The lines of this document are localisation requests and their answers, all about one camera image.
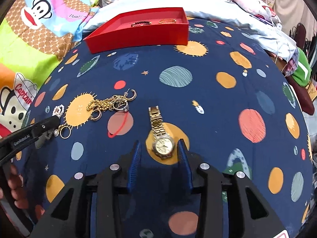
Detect gold wrist watch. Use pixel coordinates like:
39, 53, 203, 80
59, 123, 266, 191
148, 106, 175, 160

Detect white pearl bracelet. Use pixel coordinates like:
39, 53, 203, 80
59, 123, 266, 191
52, 104, 66, 118

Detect gold chain necklace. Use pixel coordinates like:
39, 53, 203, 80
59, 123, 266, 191
86, 94, 125, 112

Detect red jewelry tray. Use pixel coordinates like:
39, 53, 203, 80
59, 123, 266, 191
84, 7, 189, 54

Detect left human hand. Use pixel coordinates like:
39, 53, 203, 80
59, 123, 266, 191
8, 164, 29, 209

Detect navy planet print bedsheet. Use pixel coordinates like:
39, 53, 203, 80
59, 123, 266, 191
16, 19, 313, 237

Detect gold hoop earring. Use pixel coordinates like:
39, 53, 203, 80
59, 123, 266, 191
124, 89, 137, 102

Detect colourful monkey cartoon blanket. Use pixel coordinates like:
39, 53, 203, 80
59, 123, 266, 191
1, 0, 98, 137

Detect green cloth item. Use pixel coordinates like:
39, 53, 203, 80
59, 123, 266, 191
291, 47, 311, 87

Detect light blue quilt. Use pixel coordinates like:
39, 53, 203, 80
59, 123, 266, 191
83, 0, 299, 63

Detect pink plush toy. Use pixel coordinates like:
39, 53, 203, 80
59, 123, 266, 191
232, 0, 282, 26

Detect small gold ring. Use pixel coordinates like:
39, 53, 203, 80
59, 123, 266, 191
59, 125, 73, 139

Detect black bead bracelet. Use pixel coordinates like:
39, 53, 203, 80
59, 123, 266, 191
130, 20, 152, 28

